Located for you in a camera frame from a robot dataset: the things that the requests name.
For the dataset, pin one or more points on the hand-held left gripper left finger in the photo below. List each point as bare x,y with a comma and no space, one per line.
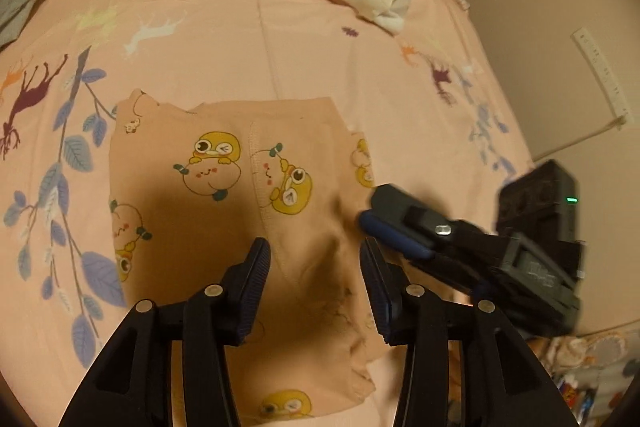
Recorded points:
255,287

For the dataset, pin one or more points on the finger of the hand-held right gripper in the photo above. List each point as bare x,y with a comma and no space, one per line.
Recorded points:
400,207
385,234

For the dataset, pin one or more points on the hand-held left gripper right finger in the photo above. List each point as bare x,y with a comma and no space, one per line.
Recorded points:
375,292

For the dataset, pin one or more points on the pink cartoon print shirt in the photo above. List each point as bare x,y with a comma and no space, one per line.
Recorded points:
310,157

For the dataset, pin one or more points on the patterned cloth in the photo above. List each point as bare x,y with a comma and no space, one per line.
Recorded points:
595,367

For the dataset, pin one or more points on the white power strip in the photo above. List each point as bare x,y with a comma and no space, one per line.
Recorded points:
602,74

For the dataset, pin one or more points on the pink animal print bedsheet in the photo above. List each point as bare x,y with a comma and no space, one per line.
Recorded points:
225,32

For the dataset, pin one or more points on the grey folded garment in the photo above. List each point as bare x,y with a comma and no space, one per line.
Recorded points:
20,2

